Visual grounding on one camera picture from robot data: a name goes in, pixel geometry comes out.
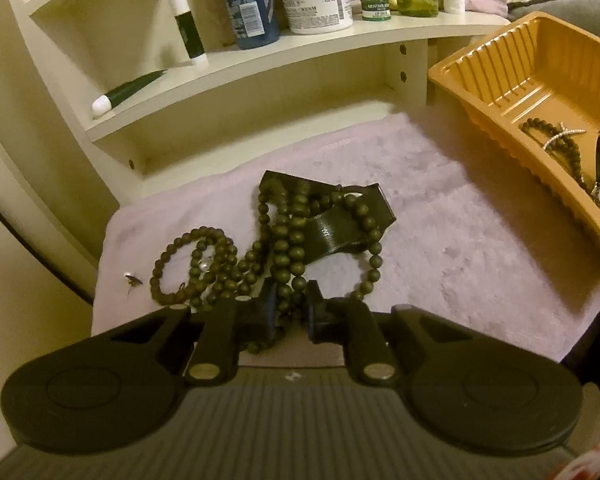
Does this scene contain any dark bead bracelet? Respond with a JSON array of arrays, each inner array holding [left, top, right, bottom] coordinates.
[[520, 117, 588, 181]]

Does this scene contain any long brown bead necklace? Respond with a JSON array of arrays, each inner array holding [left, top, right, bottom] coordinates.
[[237, 180, 386, 353]]

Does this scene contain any small brown bead bracelet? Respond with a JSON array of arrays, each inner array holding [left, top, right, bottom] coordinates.
[[149, 227, 253, 308]]

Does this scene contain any silver chain bracelet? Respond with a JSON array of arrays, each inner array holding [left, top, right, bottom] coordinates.
[[542, 122, 587, 151]]

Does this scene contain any white lip balm stick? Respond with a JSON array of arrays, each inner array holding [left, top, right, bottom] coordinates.
[[168, 0, 209, 67]]

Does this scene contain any small white jar green label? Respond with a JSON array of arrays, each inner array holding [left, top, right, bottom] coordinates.
[[357, 0, 393, 22]]

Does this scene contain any grey sofa cushion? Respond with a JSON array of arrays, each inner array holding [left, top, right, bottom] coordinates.
[[507, 0, 600, 23]]

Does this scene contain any cream shelf unit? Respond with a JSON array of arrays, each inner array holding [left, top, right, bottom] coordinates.
[[0, 0, 511, 201]]

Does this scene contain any white cream jar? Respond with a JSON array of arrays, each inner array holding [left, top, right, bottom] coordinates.
[[279, 0, 355, 36]]

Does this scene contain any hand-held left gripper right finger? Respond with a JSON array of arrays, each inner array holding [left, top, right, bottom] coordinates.
[[305, 280, 496, 387]]

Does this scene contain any black plastic clip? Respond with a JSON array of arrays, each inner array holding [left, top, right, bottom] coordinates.
[[257, 170, 397, 261]]

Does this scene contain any orange plastic tray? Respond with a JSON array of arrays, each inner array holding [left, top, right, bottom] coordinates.
[[427, 11, 600, 273]]

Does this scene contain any green tube white cap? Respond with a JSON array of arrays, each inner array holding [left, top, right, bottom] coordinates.
[[91, 69, 170, 120]]

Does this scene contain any pale purple towel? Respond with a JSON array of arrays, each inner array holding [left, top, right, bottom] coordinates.
[[89, 112, 600, 366]]

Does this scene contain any blue spray bottle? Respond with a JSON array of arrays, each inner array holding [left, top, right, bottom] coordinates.
[[214, 0, 281, 51]]

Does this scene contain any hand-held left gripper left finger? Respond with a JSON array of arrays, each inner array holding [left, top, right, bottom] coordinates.
[[107, 276, 278, 387]]

